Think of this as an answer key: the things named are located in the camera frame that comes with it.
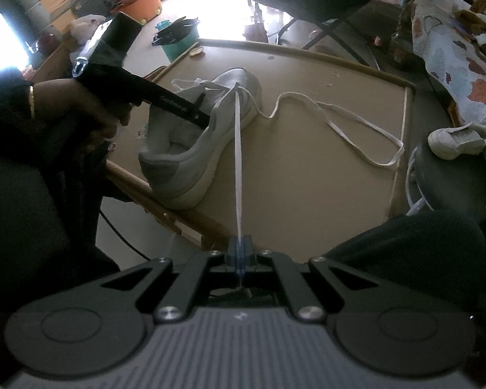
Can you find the dark red round jar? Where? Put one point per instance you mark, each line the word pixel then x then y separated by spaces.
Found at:
pixel 48 44

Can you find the white sneaker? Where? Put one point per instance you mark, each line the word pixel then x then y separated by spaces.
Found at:
pixel 457 142
pixel 186 186

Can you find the television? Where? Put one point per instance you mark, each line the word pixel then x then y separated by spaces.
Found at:
pixel 4 44

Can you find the black folding chair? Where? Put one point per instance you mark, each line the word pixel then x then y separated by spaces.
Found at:
pixel 307 0

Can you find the stack of plastic drawers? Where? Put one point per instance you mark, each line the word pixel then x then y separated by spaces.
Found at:
pixel 44 0

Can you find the wooden television cabinet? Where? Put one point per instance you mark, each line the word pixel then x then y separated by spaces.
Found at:
pixel 52 65

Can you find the round dark stool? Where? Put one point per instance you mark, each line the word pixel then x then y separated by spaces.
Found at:
pixel 449 186

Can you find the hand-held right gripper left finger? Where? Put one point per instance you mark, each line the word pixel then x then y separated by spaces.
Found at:
pixel 233 257

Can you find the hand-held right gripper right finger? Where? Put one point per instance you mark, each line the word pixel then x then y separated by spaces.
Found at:
pixel 249 257

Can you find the patchwork quilt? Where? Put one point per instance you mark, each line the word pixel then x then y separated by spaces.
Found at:
pixel 449 48

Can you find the orange storage tub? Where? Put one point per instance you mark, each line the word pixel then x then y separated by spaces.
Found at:
pixel 141 8

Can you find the person's left hand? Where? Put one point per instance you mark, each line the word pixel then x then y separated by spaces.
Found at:
pixel 64 101

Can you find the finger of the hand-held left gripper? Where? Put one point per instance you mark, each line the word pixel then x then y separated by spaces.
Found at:
pixel 200 100
pixel 198 117

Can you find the white shoelace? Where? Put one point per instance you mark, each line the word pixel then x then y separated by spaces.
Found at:
pixel 238 170

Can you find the person's left leg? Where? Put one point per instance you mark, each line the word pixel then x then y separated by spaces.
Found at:
pixel 32 231

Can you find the large printed plastic bag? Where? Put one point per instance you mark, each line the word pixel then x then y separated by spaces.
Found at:
pixel 85 28

